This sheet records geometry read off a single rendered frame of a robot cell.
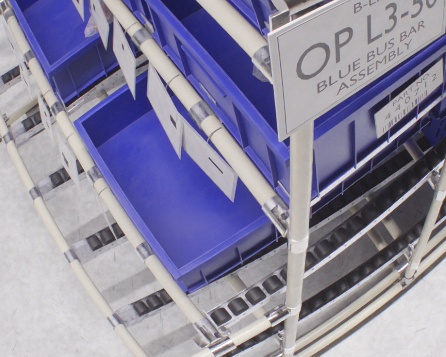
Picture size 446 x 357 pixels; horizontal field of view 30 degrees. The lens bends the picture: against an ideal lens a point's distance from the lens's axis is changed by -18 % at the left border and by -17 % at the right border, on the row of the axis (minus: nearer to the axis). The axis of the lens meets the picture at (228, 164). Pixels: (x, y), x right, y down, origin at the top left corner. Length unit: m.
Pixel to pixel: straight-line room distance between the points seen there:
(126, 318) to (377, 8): 1.22
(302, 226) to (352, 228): 0.41
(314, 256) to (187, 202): 0.25
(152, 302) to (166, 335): 0.45
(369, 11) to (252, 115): 0.35
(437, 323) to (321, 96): 1.52
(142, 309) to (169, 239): 0.30
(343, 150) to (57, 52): 0.85
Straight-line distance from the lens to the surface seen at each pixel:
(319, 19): 0.90
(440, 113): 1.83
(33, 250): 2.61
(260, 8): 1.02
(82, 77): 1.89
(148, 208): 1.77
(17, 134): 2.28
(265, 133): 1.23
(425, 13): 1.07
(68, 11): 2.07
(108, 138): 1.85
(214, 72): 1.28
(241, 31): 1.09
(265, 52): 1.06
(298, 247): 1.39
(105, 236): 2.08
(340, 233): 1.73
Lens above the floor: 2.34
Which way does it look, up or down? 63 degrees down
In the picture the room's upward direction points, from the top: 7 degrees counter-clockwise
